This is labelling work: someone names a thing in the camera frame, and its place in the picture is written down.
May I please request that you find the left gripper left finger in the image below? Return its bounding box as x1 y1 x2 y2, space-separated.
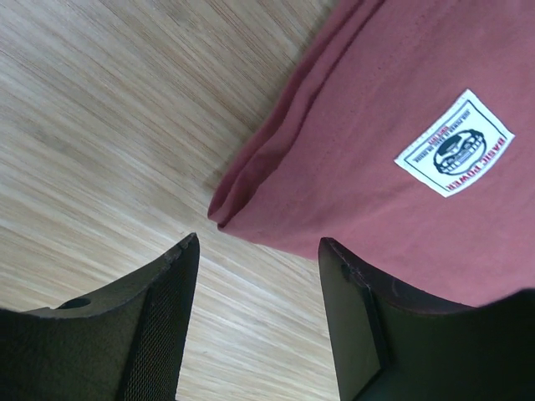
1 234 200 400

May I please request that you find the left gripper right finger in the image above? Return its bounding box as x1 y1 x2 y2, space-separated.
318 238 534 400

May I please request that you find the red tank top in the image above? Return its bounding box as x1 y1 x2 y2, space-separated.
208 1 534 305

